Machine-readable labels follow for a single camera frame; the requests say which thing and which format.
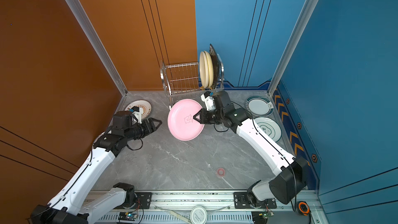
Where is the white plate thin green ring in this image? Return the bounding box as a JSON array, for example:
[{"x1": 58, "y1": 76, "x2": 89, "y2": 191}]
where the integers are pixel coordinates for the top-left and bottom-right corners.
[{"x1": 253, "y1": 117, "x2": 283, "y2": 143}]

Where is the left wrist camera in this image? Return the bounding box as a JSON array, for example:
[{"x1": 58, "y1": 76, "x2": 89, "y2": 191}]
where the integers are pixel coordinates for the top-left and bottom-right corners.
[{"x1": 130, "y1": 106, "x2": 144, "y2": 124}]

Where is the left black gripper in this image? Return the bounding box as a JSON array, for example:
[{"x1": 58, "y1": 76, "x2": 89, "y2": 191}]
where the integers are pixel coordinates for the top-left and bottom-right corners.
[{"x1": 125, "y1": 117, "x2": 162, "y2": 143}]

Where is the white plate orange sunburst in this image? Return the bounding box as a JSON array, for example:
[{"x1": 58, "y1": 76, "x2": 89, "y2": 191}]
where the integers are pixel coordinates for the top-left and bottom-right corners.
[{"x1": 124, "y1": 100, "x2": 152, "y2": 119}]

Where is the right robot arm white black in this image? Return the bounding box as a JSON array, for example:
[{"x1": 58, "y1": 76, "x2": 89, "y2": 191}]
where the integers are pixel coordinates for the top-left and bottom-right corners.
[{"x1": 193, "y1": 91, "x2": 309, "y2": 207}]

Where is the orange black tape measure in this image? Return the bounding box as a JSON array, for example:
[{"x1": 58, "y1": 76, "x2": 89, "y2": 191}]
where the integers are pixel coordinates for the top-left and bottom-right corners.
[{"x1": 296, "y1": 201, "x2": 311, "y2": 216}]

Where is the black floral square plate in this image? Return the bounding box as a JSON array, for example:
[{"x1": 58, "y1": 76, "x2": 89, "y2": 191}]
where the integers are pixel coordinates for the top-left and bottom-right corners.
[{"x1": 209, "y1": 44, "x2": 221, "y2": 89}]

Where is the green circuit board left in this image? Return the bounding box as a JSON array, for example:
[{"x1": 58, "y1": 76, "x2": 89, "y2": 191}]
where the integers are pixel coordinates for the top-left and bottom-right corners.
[{"x1": 118, "y1": 212, "x2": 140, "y2": 223}]

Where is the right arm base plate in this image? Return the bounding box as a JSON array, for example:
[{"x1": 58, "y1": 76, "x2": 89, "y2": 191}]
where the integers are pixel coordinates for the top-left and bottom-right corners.
[{"x1": 233, "y1": 191, "x2": 277, "y2": 209}]

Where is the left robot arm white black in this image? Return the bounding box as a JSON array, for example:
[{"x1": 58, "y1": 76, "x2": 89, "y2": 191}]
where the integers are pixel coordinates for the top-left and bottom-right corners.
[{"x1": 28, "y1": 108, "x2": 162, "y2": 224}]

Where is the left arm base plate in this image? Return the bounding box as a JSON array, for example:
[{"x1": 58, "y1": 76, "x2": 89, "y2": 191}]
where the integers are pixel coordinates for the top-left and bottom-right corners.
[{"x1": 115, "y1": 192, "x2": 152, "y2": 209}]

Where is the pink round plate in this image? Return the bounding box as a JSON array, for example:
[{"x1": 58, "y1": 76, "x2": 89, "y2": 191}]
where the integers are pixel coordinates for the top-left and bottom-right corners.
[{"x1": 167, "y1": 99, "x2": 204, "y2": 141}]

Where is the wooden stick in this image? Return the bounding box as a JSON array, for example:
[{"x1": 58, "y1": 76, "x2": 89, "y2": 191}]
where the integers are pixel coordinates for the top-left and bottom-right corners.
[{"x1": 170, "y1": 211, "x2": 192, "y2": 224}]

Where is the aluminium front rail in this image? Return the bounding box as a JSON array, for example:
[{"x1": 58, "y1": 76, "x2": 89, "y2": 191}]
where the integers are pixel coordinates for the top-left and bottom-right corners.
[{"x1": 84, "y1": 190, "x2": 328, "y2": 224}]

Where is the green circuit board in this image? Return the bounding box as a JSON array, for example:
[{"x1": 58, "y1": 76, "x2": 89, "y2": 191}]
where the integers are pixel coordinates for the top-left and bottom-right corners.
[
  {"x1": 118, "y1": 212, "x2": 140, "y2": 223},
  {"x1": 251, "y1": 211, "x2": 274, "y2": 224}
]

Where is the green circuit board right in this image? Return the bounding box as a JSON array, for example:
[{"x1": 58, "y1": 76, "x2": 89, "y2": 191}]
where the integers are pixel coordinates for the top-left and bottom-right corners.
[{"x1": 251, "y1": 211, "x2": 274, "y2": 224}]

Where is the steel two-tier dish rack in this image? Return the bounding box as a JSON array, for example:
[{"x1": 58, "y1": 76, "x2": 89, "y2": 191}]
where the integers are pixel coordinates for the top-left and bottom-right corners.
[{"x1": 160, "y1": 56, "x2": 224, "y2": 108}]

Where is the yellow round plate with bear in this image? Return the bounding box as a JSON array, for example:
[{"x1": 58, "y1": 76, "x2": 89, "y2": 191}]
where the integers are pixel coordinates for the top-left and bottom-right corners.
[{"x1": 204, "y1": 51, "x2": 214, "y2": 88}]

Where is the cream round plate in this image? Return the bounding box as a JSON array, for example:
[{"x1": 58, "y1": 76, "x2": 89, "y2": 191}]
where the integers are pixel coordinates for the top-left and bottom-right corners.
[{"x1": 199, "y1": 51, "x2": 209, "y2": 89}]

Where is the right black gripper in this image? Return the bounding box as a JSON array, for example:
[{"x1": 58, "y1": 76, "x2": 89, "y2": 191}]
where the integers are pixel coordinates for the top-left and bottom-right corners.
[{"x1": 192, "y1": 108, "x2": 225, "y2": 124}]

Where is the white plate dark green rim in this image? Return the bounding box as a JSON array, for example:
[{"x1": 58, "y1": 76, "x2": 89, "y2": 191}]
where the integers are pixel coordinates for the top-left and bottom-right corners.
[{"x1": 245, "y1": 96, "x2": 274, "y2": 117}]

